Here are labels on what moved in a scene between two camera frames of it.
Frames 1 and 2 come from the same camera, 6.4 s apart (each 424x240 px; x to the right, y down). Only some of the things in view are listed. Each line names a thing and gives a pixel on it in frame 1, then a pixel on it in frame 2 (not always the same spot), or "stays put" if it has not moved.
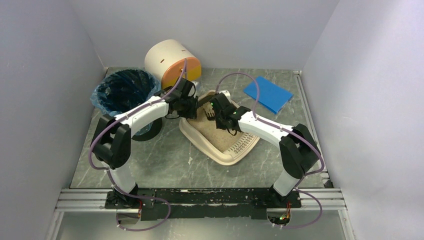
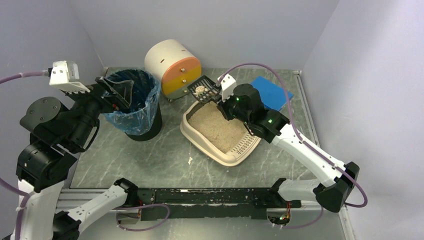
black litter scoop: x=210 y=114 -> x=205 y=89
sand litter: x=221 y=138 stays put
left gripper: x=192 y=105 -> x=102 y=94
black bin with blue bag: x=120 y=89 stays put
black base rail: x=181 y=204 stays put
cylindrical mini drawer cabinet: x=165 y=60 stays put
